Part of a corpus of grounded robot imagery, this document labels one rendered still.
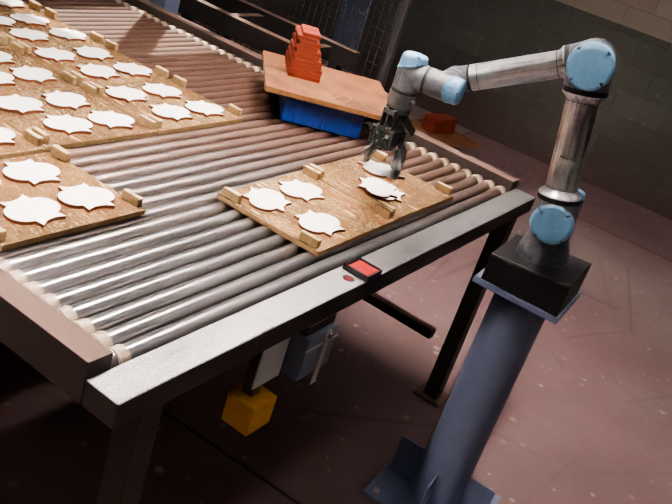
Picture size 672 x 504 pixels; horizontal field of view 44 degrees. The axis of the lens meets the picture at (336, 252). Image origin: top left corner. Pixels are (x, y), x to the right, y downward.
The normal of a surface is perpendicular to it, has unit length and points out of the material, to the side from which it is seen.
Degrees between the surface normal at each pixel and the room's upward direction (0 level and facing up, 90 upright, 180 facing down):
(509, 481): 0
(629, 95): 90
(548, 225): 97
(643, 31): 90
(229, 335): 0
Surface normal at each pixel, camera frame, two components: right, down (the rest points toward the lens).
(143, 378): 0.29, -0.86
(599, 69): -0.33, 0.18
